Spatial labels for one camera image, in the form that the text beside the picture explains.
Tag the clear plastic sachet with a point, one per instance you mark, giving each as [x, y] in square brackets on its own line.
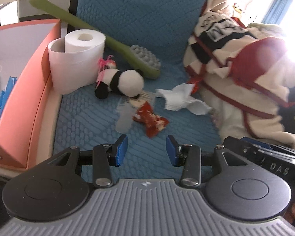
[127, 108]

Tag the blue face mask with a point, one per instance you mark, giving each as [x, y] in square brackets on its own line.
[4, 94]

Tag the pink cardboard storage box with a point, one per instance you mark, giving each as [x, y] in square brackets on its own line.
[24, 55]

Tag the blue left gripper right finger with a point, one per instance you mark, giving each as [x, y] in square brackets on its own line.
[175, 151]

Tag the white toilet paper roll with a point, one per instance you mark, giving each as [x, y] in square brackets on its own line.
[74, 59]

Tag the panda plush toy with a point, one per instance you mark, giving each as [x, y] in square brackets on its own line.
[128, 83]

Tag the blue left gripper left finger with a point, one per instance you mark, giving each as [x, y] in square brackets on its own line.
[117, 151]

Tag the red snack wrapper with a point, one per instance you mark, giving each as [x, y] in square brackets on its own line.
[153, 123]

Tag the white tissue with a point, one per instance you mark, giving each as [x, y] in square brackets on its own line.
[180, 98]

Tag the blue quilted sofa cover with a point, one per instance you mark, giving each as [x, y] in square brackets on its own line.
[157, 31]

